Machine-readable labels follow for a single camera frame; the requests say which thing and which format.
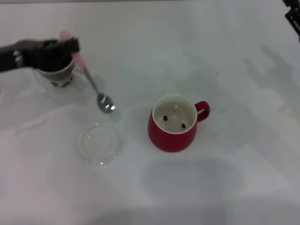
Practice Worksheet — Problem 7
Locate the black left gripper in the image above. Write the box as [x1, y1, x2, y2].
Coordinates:
[0, 37, 80, 73]

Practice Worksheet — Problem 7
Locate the clear double-walled glass cup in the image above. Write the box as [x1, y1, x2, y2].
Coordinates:
[32, 39, 86, 89]

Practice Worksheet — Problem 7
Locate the pink-handled metal spoon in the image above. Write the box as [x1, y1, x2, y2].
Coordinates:
[59, 30, 117, 114]

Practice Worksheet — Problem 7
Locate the coffee beans pile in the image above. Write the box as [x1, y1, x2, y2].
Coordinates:
[44, 57, 72, 72]

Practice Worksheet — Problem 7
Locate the red ceramic mug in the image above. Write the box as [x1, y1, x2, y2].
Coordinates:
[147, 94, 211, 153]

